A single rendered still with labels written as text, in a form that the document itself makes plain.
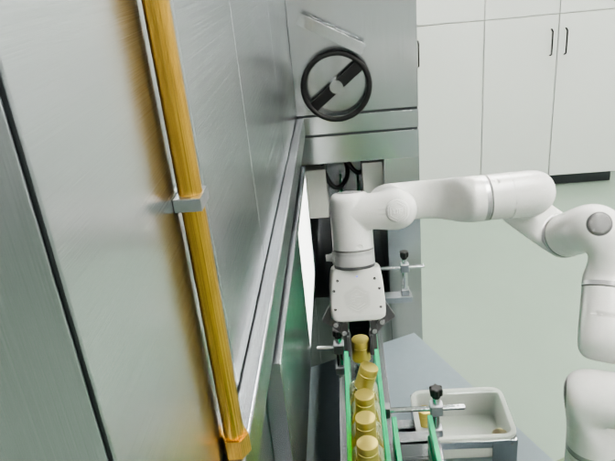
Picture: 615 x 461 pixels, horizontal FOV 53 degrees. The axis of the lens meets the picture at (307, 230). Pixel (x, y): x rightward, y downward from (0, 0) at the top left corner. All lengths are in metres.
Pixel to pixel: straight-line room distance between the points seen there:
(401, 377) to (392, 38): 0.98
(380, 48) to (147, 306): 1.54
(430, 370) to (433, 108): 3.23
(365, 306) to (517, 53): 3.89
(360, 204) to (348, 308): 0.19
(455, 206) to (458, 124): 3.74
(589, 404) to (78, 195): 0.98
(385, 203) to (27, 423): 0.79
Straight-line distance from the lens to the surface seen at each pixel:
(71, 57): 0.38
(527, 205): 1.17
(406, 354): 1.90
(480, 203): 1.13
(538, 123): 5.04
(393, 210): 1.08
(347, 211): 1.09
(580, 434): 1.23
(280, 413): 0.99
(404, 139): 1.98
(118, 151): 0.42
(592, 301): 1.20
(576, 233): 1.19
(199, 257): 0.55
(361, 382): 1.15
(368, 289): 1.13
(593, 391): 1.18
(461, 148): 4.95
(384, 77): 1.93
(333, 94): 1.89
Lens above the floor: 1.86
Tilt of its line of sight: 24 degrees down
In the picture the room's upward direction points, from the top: 6 degrees counter-clockwise
